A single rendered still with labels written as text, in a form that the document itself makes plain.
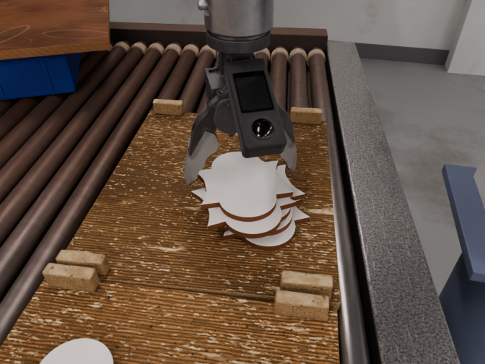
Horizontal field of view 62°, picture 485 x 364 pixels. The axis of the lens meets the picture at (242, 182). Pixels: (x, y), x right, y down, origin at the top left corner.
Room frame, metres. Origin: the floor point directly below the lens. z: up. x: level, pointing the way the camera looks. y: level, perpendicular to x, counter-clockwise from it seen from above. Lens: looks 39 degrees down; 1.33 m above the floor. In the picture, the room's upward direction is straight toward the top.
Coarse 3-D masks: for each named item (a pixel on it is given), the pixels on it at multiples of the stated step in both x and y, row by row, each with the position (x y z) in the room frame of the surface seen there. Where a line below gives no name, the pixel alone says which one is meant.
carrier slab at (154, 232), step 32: (160, 128) 0.65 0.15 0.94; (320, 128) 0.65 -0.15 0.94; (128, 160) 0.54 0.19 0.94; (160, 160) 0.54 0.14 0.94; (320, 160) 0.54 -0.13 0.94; (128, 192) 0.46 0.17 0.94; (160, 192) 0.46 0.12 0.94; (320, 192) 0.46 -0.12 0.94; (96, 224) 0.39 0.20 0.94; (128, 224) 0.39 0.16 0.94; (160, 224) 0.39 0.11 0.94; (192, 224) 0.39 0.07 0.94; (320, 224) 0.39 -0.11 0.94; (128, 256) 0.34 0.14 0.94; (160, 256) 0.34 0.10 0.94; (192, 256) 0.34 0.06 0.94; (224, 256) 0.34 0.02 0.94; (256, 256) 0.34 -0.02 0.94; (288, 256) 0.34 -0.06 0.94; (320, 256) 0.34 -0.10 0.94; (192, 288) 0.29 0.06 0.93; (224, 288) 0.29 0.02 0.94; (256, 288) 0.29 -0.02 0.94
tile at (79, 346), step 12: (60, 348) 0.21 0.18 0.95; (72, 348) 0.21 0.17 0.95; (84, 348) 0.21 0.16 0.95; (96, 348) 0.21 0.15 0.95; (48, 360) 0.20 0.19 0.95; (60, 360) 0.20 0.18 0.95; (72, 360) 0.20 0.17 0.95; (84, 360) 0.20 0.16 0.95; (96, 360) 0.20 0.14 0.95; (108, 360) 0.20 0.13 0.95
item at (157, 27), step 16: (112, 32) 1.16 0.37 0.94; (128, 32) 1.16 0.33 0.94; (144, 32) 1.16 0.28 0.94; (160, 32) 1.15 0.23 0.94; (176, 32) 1.15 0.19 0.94; (192, 32) 1.14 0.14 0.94; (272, 32) 1.13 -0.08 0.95; (288, 32) 1.13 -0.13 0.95; (304, 32) 1.13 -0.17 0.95; (320, 32) 1.13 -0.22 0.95; (272, 48) 1.12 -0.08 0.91; (288, 48) 1.11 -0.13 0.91; (304, 48) 1.11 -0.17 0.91
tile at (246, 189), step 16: (224, 160) 0.48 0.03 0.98; (240, 160) 0.48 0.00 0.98; (256, 160) 0.48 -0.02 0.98; (208, 176) 0.44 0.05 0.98; (224, 176) 0.44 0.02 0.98; (240, 176) 0.44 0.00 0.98; (256, 176) 0.44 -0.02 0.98; (272, 176) 0.44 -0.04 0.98; (208, 192) 0.41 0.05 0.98; (224, 192) 0.41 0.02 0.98; (240, 192) 0.41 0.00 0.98; (256, 192) 0.41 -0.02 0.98; (272, 192) 0.41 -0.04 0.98; (288, 192) 0.41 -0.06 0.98; (208, 208) 0.38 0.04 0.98; (224, 208) 0.37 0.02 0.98; (240, 208) 0.37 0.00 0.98; (256, 208) 0.37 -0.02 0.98; (272, 208) 0.38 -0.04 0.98
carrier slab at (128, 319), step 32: (128, 288) 0.29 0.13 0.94; (160, 288) 0.29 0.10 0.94; (32, 320) 0.25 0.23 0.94; (64, 320) 0.25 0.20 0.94; (96, 320) 0.25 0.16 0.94; (128, 320) 0.25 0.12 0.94; (160, 320) 0.25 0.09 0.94; (192, 320) 0.25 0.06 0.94; (224, 320) 0.25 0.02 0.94; (256, 320) 0.25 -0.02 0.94; (288, 320) 0.25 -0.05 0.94; (0, 352) 0.21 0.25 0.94; (32, 352) 0.21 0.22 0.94; (128, 352) 0.21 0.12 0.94; (160, 352) 0.21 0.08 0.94; (192, 352) 0.21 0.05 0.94; (224, 352) 0.21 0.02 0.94; (256, 352) 0.21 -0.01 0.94; (288, 352) 0.21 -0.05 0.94; (320, 352) 0.21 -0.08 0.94
